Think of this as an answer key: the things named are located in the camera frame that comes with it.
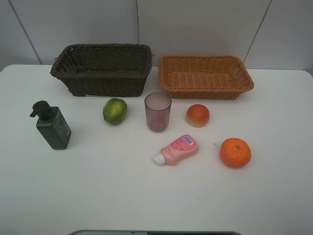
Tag orange wicker basket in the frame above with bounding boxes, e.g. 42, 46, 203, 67
158, 55, 254, 100

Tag dark green pump bottle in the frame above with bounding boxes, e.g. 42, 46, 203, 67
30, 100, 71, 150

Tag translucent purple plastic cup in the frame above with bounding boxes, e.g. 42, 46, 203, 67
144, 92, 172, 132

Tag pink lotion bottle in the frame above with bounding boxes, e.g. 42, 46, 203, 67
153, 134, 199, 165

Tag green citrus fruit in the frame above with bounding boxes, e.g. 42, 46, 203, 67
103, 98, 128, 125

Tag dark brown wicker basket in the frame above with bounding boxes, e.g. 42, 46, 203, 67
50, 44, 152, 97

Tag orange tangerine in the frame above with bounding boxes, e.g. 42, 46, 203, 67
220, 138, 251, 168

